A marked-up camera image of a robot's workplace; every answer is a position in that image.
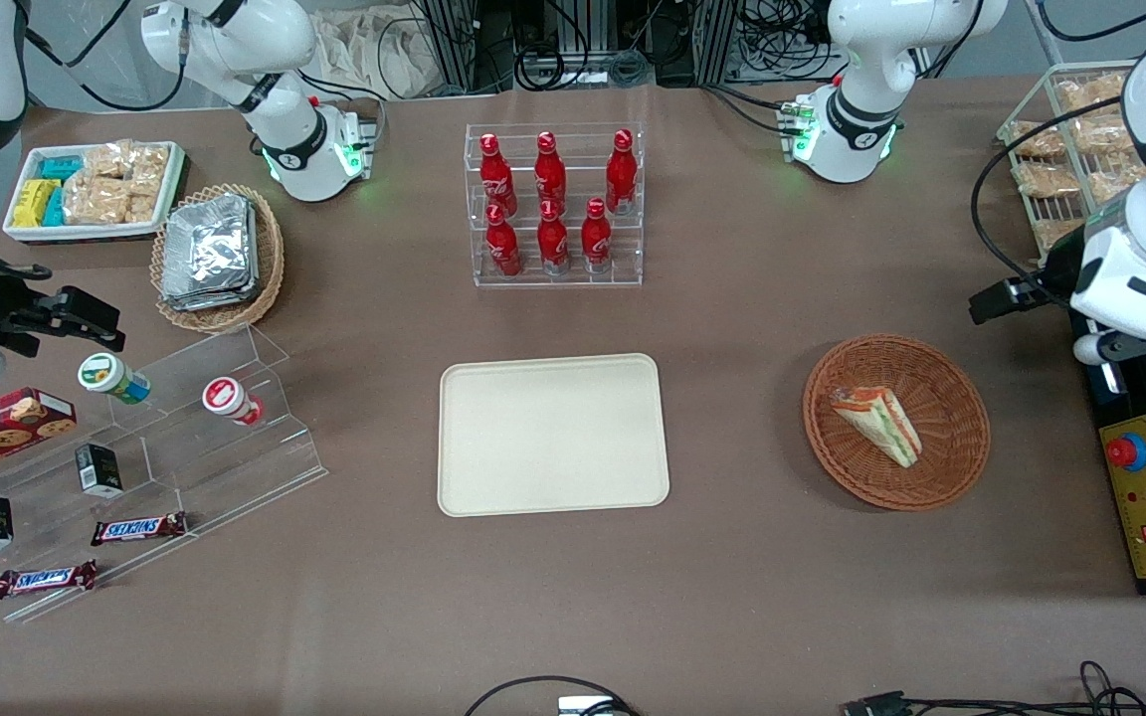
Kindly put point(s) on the beige plastic tray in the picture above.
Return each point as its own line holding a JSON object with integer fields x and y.
{"x": 553, "y": 438}

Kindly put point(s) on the red lid yogurt cup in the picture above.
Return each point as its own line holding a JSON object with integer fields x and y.
{"x": 227, "y": 398}

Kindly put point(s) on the clear acrylic step display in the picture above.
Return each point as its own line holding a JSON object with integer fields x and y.
{"x": 235, "y": 467}

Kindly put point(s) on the triangle sandwich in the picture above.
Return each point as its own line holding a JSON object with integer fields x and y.
{"x": 876, "y": 423}

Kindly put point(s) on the silver foil packet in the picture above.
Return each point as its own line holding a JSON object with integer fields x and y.
{"x": 210, "y": 244}
{"x": 205, "y": 302}

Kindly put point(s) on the brown round wicker basket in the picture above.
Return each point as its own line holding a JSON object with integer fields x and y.
{"x": 951, "y": 438}

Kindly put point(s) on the white rectangular snack tray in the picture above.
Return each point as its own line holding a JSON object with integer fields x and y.
{"x": 86, "y": 233}

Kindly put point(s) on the oval wicker basket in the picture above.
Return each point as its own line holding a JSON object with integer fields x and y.
{"x": 270, "y": 259}

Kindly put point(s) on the yellow snack packet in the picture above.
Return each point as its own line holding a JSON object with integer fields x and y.
{"x": 34, "y": 202}

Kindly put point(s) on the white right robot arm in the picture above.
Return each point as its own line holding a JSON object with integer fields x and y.
{"x": 285, "y": 139}

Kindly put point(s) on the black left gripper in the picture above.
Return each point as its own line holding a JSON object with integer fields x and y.
{"x": 1052, "y": 282}

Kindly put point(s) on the brown snickers bar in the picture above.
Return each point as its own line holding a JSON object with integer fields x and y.
{"x": 138, "y": 528}
{"x": 44, "y": 580}

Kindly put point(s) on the green lid yogurt cup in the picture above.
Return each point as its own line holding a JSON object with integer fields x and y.
{"x": 105, "y": 375}

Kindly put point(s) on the red cola bottle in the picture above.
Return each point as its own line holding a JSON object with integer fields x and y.
{"x": 596, "y": 241}
{"x": 503, "y": 247}
{"x": 496, "y": 179}
{"x": 553, "y": 244}
{"x": 550, "y": 174}
{"x": 621, "y": 174}

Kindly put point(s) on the clear bagged pastry packet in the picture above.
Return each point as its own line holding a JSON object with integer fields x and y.
{"x": 1046, "y": 179}
{"x": 1115, "y": 184}
{"x": 1090, "y": 92}
{"x": 1039, "y": 139}
{"x": 1055, "y": 234}
{"x": 1102, "y": 134}

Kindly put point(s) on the teal snack packet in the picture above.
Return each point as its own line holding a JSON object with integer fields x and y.
{"x": 61, "y": 168}
{"x": 56, "y": 207}

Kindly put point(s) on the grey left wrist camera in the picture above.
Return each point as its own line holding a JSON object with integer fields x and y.
{"x": 1095, "y": 350}

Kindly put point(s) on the clear acrylic bottle rack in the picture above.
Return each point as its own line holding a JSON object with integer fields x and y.
{"x": 633, "y": 259}

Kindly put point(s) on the red emergency stop button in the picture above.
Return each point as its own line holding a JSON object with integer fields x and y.
{"x": 1127, "y": 451}

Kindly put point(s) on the white cloth bag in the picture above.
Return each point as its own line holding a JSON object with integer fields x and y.
{"x": 364, "y": 55}

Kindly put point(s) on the clear rice cracker packet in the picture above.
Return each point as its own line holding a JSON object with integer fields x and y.
{"x": 95, "y": 201}
{"x": 150, "y": 169}
{"x": 107, "y": 161}

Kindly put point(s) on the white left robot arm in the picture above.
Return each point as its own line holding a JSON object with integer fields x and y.
{"x": 857, "y": 60}

